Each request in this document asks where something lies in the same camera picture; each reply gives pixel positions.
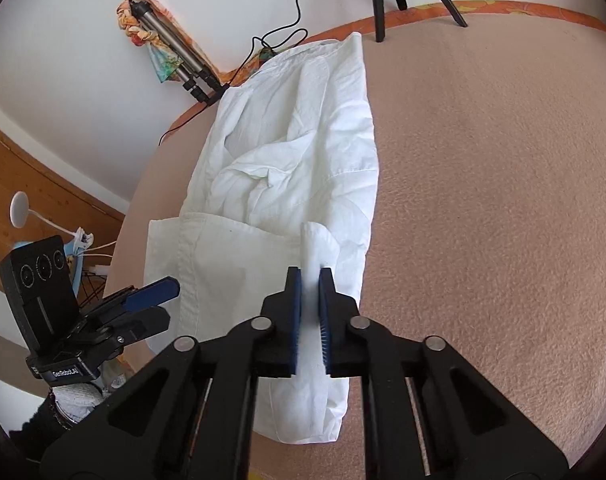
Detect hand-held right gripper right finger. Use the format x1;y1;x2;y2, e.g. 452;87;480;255
317;267;570;480

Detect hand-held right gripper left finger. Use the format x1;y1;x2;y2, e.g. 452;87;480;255
40;266;304;480

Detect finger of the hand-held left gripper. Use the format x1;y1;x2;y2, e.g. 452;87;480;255
124;276;180;312
114;308;172;350

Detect white shirt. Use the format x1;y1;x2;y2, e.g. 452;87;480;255
144;31;382;447

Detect blue shell chair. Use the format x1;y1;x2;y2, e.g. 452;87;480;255
13;240;86;292

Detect white clip lamp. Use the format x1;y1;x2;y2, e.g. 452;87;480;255
9;191;94;254

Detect beige fleece blanket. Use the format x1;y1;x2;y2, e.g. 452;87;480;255
105;10;606;480

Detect folded silver tripod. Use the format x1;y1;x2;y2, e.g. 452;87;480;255
127;2;225;107

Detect colourful patterned cloth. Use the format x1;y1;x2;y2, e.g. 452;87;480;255
115;0;220;84

